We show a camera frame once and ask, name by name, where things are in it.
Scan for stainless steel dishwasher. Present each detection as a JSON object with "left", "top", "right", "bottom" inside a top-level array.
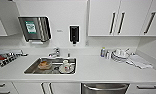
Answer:
[{"left": 80, "top": 82, "right": 130, "bottom": 94}]

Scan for black soap dispenser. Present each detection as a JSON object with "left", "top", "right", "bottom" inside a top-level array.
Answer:
[{"left": 68, "top": 24, "right": 80, "bottom": 45}]

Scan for white cup on plate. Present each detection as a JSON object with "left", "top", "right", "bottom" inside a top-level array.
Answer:
[{"left": 58, "top": 58, "right": 75, "bottom": 74}]

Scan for chrome sink faucet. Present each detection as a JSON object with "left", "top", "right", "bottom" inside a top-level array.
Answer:
[{"left": 47, "top": 47, "right": 62, "bottom": 59}]

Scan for small white bottle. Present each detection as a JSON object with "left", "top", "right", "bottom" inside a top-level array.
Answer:
[{"left": 105, "top": 49, "right": 112, "bottom": 60}]

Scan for brown bowl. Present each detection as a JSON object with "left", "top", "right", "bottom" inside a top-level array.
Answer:
[{"left": 37, "top": 59, "right": 54, "bottom": 71}]

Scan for steel paper towel dispenser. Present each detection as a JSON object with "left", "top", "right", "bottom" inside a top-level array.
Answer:
[{"left": 16, "top": 15, "right": 53, "bottom": 45}]

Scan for steel kitchen sink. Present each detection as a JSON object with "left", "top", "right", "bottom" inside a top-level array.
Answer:
[{"left": 23, "top": 56, "right": 79, "bottom": 76}]

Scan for white base cabinet row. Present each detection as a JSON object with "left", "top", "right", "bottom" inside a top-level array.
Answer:
[{"left": 0, "top": 79, "right": 156, "bottom": 94}]

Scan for white wall outlet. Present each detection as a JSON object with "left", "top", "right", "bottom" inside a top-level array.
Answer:
[{"left": 85, "top": 39, "right": 90, "bottom": 47}]

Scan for white wall cabinet three doors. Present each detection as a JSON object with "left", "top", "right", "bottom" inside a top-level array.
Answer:
[{"left": 86, "top": 0, "right": 156, "bottom": 38}]

